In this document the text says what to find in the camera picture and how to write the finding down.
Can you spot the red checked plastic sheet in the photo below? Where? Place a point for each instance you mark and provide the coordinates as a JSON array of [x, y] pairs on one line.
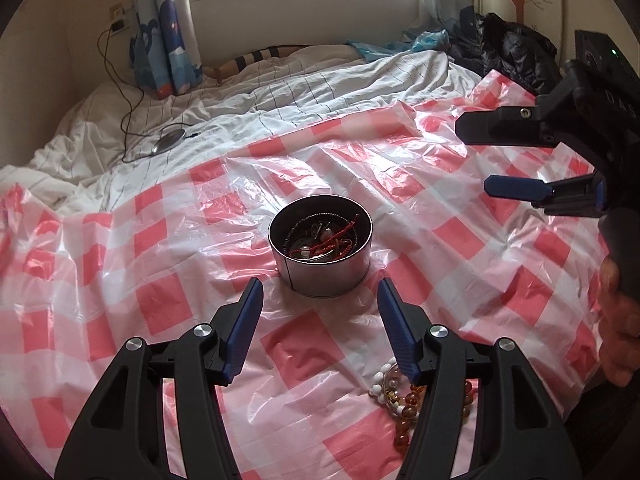
[[175, 240]]

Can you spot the person's right hand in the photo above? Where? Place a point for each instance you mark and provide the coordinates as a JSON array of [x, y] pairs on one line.
[[620, 330]]

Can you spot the dark puffer jacket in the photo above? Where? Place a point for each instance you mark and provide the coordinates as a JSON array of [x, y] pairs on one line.
[[515, 50]]

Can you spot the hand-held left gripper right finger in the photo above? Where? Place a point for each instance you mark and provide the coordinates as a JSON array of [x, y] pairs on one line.
[[400, 330]]

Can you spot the wall socket with plug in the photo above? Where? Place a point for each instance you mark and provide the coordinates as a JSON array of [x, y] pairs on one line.
[[119, 20]]

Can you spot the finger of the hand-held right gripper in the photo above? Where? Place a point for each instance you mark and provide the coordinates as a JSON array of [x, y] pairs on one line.
[[515, 187], [500, 127]]

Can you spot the round silver disc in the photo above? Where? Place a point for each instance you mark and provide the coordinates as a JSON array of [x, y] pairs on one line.
[[169, 141]]

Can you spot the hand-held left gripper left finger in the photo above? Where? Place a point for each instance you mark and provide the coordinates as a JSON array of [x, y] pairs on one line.
[[245, 325]]

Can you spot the blue cartoon print curtain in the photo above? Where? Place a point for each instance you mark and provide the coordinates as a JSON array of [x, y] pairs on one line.
[[170, 35]]

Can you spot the round metal tin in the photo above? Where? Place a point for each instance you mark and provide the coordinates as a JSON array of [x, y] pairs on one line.
[[330, 280]]

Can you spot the blue plastic bag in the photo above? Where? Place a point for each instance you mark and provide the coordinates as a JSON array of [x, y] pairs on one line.
[[430, 39]]

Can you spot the striped pillow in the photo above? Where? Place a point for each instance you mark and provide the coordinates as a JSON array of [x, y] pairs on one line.
[[320, 52]]

